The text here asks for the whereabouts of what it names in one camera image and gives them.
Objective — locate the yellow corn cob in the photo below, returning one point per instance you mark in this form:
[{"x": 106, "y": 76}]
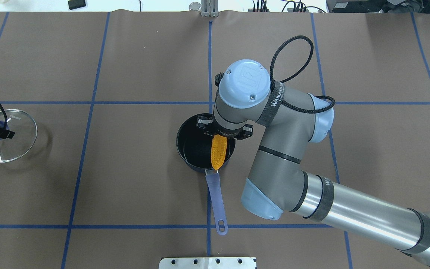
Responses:
[{"x": 218, "y": 153}]

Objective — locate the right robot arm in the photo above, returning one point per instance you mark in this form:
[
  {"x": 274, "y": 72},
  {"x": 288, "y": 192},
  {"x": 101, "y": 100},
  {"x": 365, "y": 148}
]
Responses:
[{"x": 361, "y": 168}]

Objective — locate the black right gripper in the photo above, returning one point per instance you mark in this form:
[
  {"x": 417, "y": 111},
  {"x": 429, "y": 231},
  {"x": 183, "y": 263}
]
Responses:
[{"x": 203, "y": 122}]

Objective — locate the glass pot lid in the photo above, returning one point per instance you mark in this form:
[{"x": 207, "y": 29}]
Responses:
[{"x": 25, "y": 134}]

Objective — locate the dark blue saucepan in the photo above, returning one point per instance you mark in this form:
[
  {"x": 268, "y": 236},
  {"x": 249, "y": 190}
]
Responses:
[{"x": 194, "y": 147}]

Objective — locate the small black flat device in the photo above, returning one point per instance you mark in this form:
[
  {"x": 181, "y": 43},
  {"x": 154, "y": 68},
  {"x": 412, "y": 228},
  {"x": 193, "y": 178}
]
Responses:
[{"x": 76, "y": 4}]

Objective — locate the aluminium frame post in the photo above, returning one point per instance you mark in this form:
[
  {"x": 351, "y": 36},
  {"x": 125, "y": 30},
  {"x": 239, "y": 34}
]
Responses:
[{"x": 209, "y": 8}]

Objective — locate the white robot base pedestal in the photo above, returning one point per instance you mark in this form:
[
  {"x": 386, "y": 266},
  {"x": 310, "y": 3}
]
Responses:
[{"x": 208, "y": 263}]

